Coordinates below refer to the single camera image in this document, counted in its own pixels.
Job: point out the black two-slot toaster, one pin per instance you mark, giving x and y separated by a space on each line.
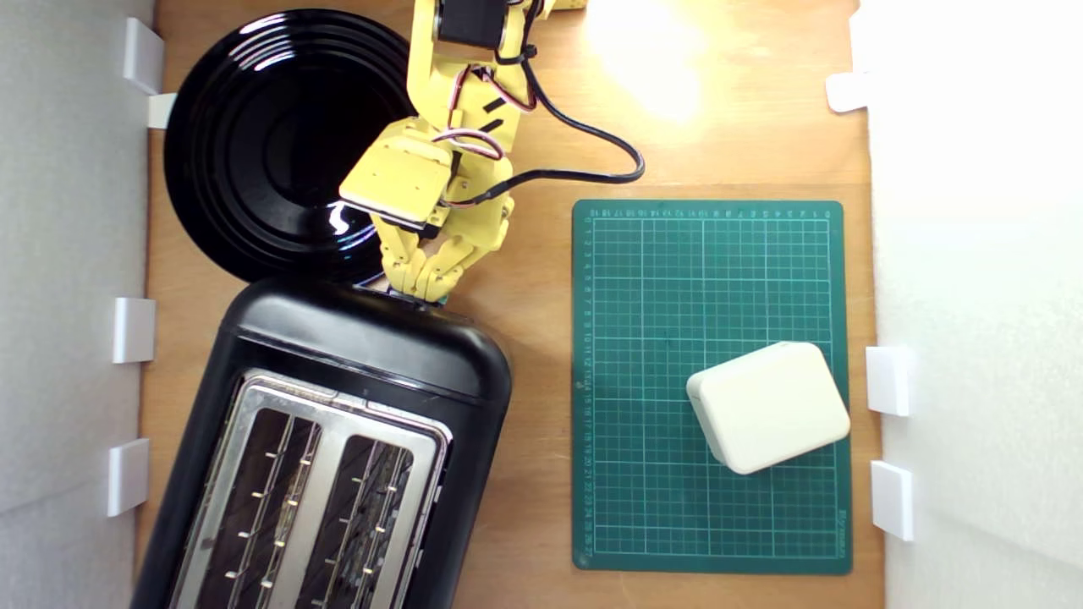
355 338

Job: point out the black round plate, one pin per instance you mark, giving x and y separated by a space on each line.
271 152

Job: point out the green cutting mat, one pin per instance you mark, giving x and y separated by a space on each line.
643 296

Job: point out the white block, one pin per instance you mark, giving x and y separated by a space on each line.
770 406

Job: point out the yellow wrist camera box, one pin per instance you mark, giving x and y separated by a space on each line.
396 179

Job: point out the white wall clip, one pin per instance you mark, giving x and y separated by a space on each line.
893 499
144 55
161 110
134 330
127 478
846 91
888 381

